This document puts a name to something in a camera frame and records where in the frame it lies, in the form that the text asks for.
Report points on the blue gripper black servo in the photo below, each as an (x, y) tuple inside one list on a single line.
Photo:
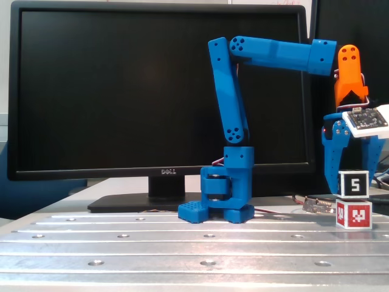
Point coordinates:
[(334, 134)]

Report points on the black cube number five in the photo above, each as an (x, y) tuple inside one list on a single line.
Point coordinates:
[(354, 184)]

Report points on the red cube white marker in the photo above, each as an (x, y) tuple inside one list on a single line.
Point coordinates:
[(358, 216)]

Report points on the bare controller circuit board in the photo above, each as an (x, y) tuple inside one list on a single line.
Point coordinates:
[(317, 206)]

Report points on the black frameless monitor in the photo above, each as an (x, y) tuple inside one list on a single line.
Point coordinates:
[(373, 30)]

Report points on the large black Dell monitor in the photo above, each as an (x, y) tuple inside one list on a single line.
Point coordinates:
[(91, 91)]

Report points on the white camera mount circuit board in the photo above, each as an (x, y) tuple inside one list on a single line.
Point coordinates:
[(373, 131)]

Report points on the aluminium slotted base plate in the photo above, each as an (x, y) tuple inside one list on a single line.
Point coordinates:
[(121, 249)]

